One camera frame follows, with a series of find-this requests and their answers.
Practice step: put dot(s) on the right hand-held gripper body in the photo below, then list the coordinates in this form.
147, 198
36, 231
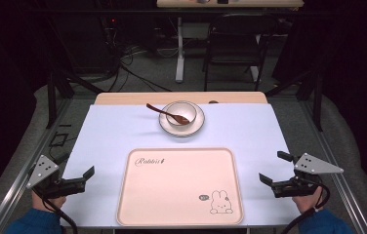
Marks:
315, 164

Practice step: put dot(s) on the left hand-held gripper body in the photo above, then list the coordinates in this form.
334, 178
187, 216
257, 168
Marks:
43, 170

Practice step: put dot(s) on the person's left hand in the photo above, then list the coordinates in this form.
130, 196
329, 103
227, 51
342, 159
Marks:
46, 204

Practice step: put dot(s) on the person's right hand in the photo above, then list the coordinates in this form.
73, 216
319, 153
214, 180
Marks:
306, 203

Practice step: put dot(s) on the white table cover sheet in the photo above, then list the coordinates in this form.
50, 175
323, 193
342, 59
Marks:
106, 136

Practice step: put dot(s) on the black metal stand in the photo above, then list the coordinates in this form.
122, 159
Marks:
317, 97
52, 97

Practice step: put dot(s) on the pink rabbit print tray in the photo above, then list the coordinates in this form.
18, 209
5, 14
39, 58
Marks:
171, 190

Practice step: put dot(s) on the white saucer plate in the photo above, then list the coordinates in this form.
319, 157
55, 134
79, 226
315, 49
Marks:
198, 125

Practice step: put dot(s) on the small dark round object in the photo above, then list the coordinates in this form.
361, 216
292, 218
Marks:
213, 101

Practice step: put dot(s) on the brown wooden spoon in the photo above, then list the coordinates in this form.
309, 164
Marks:
161, 111

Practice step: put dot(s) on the white bowl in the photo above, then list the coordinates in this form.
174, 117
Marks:
185, 108

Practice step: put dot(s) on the black folding chair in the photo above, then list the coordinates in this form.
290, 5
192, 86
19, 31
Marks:
236, 42

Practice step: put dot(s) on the white-legged wooden desk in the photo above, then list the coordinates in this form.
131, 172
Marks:
180, 65

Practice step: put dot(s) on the aluminium floor rail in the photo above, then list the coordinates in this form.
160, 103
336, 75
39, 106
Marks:
331, 156
25, 172

